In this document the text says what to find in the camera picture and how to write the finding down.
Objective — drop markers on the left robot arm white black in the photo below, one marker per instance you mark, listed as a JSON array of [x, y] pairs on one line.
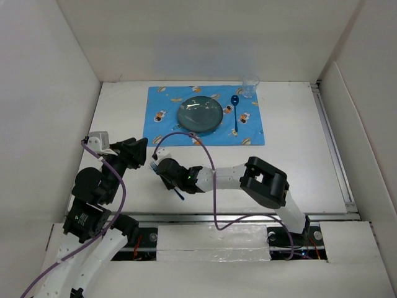
[[92, 234]]

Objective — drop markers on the blue metal spoon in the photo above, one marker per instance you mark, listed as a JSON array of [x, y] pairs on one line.
[[235, 101]]

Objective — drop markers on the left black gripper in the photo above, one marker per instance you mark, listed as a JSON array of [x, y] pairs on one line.
[[131, 150]]

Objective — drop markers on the blue metal fork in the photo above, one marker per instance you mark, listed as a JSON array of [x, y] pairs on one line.
[[178, 192]]

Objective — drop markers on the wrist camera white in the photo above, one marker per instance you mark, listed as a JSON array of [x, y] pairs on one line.
[[98, 141], [161, 153]]

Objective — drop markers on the clear plastic cup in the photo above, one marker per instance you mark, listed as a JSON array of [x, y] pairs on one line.
[[250, 83]]

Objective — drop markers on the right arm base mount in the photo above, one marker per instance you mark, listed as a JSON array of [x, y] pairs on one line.
[[309, 246]]

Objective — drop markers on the blue space print placemat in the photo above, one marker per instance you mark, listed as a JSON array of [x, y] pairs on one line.
[[161, 115]]

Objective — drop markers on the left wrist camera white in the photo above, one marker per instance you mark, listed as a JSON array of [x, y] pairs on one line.
[[98, 141]]

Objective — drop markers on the teal ceramic plate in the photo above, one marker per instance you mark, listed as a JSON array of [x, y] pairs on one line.
[[200, 114]]

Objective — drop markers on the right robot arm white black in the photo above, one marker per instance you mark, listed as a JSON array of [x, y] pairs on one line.
[[264, 183]]

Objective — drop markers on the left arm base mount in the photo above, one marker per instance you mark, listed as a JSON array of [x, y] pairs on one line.
[[143, 249]]

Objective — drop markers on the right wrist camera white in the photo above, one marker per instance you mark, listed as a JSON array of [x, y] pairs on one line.
[[161, 153]]

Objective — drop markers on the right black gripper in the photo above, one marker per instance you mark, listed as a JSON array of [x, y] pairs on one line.
[[168, 184]]

